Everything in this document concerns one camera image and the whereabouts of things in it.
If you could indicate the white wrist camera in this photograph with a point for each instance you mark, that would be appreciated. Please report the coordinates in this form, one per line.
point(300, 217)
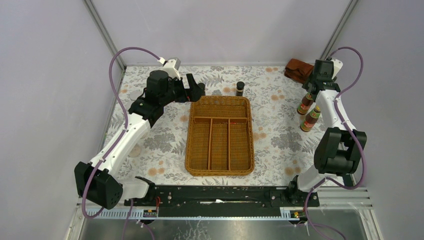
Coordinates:
point(171, 67)
point(337, 66)

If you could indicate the black-cap pale spice jar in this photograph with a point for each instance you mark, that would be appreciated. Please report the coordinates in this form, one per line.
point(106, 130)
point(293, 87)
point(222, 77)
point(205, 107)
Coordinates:
point(135, 152)

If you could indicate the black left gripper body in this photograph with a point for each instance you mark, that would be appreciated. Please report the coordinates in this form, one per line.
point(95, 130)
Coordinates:
point(176, 91)

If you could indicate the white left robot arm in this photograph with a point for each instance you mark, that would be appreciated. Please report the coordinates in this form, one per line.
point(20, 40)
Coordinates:
point(96, 180)

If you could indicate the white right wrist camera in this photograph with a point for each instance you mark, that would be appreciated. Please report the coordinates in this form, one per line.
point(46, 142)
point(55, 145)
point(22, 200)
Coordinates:
point(337, 66)

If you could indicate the silver-lid salt jar far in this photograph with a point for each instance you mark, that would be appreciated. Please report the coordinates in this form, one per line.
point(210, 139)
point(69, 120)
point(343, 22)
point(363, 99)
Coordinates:
point(134, 95)

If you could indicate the brown wicker basket tray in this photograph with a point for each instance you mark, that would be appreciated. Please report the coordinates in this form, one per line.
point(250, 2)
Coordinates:
point(220, 137)

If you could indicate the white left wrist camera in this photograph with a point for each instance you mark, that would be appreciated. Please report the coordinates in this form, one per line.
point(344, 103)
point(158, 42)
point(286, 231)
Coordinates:
point(171, 67)

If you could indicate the red sauce bottle yellow cap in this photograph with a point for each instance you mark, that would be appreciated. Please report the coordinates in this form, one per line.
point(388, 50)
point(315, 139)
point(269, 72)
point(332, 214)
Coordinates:
point(305, 104)

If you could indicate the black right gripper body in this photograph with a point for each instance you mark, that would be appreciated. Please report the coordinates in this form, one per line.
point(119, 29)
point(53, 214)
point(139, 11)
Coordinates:
point(334, 80)

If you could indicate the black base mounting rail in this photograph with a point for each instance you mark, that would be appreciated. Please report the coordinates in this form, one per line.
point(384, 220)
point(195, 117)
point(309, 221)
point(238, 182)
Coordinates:
point(210, 201)

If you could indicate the brown folded cloth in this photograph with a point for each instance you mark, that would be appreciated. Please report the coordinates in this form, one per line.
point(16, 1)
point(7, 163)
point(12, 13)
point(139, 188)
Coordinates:
point(298, 70)

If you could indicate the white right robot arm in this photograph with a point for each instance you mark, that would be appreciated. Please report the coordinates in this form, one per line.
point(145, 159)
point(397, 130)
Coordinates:
point(341, 148)

